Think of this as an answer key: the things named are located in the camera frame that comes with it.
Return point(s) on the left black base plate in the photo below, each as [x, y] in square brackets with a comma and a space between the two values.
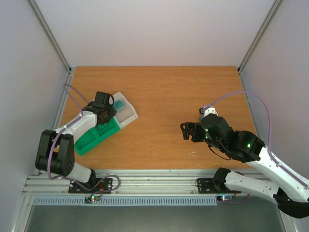
[87, 188]

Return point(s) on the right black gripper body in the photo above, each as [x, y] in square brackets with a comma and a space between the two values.
[195, 132]

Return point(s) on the white plastic bin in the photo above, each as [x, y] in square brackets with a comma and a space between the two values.
[128, 114]

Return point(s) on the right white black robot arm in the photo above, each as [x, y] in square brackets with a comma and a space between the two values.
[285, 188]

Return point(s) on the front aluminium rail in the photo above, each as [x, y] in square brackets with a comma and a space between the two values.
[166, 182]

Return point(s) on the right aluminium frame post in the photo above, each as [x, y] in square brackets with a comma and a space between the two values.
[260, 33]

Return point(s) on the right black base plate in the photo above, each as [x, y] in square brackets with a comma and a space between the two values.
[206, 186]

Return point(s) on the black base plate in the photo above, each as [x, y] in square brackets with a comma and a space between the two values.
[206, 186]
[87, 188]

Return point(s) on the left aluminium frame post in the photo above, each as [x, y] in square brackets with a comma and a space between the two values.
[41, 19]

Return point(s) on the small circuit board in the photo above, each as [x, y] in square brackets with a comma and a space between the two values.
[92, 198]
[225, 198]

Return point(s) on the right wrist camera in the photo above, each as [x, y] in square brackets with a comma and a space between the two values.
[204, 112]

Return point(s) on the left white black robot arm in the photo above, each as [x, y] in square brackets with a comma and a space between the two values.
[55, 153]

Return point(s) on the aluminium frame post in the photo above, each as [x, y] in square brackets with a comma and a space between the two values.
[260, 33]
[41, 19]

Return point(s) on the green plastic bin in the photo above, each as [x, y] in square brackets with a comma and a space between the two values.
[96, 135]

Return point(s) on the grey slotted cable duct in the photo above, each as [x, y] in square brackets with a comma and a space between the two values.
[127, 201]

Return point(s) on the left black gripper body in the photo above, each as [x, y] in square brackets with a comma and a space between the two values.
[110, 112]

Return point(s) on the teal card stack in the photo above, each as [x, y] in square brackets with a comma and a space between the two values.
[118, 105]

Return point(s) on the right small circuit board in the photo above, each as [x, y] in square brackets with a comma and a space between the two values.
[225, 198]

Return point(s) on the left small circuit board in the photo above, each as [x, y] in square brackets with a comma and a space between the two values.
[92, 198]

